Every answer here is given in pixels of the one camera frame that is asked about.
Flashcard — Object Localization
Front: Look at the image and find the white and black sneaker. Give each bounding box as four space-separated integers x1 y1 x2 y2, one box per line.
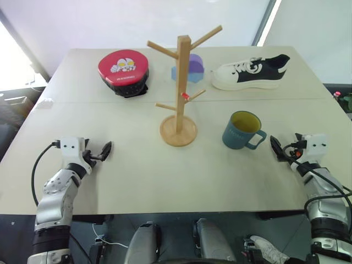
210 54 291 91

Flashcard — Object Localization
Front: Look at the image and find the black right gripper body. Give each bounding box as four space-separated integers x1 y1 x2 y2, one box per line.
285 149 304 167

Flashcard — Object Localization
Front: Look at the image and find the wooden mug tree stand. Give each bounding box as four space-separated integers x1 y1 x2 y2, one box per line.
147 25 223 148

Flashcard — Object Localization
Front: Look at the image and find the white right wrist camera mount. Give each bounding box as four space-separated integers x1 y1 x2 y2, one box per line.
295 134 329 166

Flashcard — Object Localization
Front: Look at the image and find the thin white cable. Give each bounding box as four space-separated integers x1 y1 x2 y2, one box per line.
92 223 130 250

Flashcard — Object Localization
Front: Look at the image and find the red boxing pad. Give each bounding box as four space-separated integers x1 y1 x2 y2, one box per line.
98 49 150 98

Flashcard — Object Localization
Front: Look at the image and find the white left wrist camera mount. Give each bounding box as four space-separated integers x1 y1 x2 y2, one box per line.
59 136 94 174

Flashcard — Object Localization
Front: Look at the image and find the plain white shoe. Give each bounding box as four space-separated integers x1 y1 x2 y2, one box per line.
249 235 291 263

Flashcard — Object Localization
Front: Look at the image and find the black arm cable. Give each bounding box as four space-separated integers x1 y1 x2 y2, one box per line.
282 141 352 218
31 140 62 207

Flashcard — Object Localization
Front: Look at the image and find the blue foam block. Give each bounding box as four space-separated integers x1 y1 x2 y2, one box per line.
171 65 206 84

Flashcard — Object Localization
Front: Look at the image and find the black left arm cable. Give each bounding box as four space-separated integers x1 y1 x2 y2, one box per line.
31 140 62 207

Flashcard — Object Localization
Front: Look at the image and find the blue mug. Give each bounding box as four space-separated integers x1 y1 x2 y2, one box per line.
222 111 267 151

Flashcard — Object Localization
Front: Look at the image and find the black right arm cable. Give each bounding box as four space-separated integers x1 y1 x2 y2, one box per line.
282 141 352 218

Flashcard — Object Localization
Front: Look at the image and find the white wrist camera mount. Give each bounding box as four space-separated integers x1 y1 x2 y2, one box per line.
59 136 94 174
295 134 329 166

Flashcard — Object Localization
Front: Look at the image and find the grey rounded robot leg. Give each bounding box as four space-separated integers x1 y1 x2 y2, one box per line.
192 218 237 262
126 221 162 264

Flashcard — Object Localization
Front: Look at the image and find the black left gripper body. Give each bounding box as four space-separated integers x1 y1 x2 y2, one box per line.
81 149 101 167

